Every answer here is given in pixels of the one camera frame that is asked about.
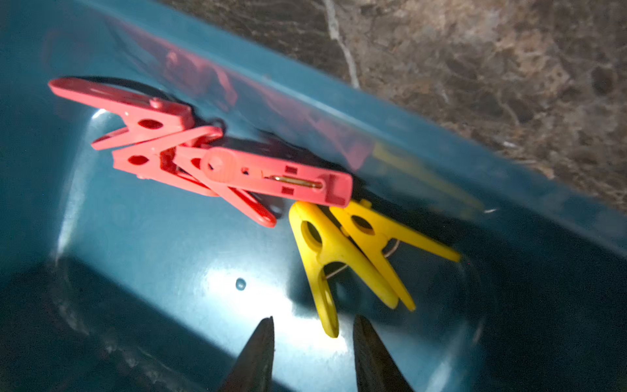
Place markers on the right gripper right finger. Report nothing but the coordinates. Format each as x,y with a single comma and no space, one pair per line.
375,369

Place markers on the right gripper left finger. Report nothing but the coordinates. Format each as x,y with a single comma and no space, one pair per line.
253,369

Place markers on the yellow clothespin second row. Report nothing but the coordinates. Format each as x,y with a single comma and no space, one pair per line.
372,231

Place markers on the teal plastic storage box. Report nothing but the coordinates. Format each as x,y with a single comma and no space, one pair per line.
497,129

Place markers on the red clothespin lower box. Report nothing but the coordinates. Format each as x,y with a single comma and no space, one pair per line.
175,160

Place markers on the red clothespin in box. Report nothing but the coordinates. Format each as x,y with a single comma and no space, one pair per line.
145,117

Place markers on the yellow clothespin right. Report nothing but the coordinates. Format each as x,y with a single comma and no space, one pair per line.
320,243

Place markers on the red clothespin flat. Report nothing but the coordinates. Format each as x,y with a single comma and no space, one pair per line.
277,177

